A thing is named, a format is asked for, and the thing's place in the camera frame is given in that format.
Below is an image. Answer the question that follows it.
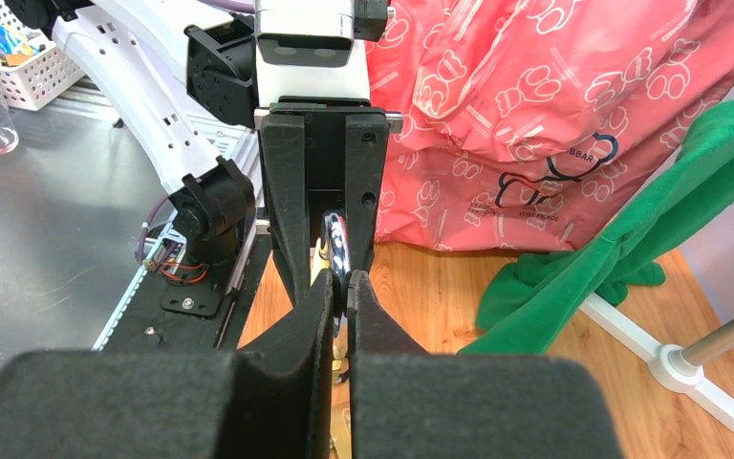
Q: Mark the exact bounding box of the white metal clothes rack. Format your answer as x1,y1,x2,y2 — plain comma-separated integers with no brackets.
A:
578,37,734,457

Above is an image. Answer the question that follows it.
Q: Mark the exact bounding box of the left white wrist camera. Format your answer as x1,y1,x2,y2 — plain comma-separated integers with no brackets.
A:
255,0,370,106

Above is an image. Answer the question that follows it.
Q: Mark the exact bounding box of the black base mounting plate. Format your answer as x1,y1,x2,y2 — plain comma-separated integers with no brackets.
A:
92,216,271,351

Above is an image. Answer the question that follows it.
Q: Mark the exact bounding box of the green garment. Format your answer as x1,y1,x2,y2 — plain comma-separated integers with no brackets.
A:
462,99,734,355

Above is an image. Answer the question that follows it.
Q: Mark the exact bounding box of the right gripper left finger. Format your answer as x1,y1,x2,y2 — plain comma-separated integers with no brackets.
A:
0,269,335,458

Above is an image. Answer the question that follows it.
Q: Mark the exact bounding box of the pink patterned garment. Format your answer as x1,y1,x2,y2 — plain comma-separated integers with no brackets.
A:
366,0,734,251

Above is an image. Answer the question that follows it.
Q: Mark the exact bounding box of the white plastic basket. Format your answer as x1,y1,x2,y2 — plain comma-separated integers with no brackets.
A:
0,1,85,111

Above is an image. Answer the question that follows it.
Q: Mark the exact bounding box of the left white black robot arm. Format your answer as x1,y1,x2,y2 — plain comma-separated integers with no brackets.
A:
9,1,403,299

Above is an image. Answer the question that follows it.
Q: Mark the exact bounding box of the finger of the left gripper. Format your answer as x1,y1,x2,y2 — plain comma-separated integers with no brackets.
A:
345,111,388,271
260,114,311,305

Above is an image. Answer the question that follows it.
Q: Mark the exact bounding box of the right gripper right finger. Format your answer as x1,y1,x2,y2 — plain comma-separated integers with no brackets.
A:
347,271,623,458

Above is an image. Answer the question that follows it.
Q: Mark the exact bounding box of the brass padlock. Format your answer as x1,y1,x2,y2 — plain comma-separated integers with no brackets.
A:
315,208,353,459

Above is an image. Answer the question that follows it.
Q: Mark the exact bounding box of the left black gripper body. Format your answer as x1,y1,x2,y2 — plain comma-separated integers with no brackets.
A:
257,99,402,253

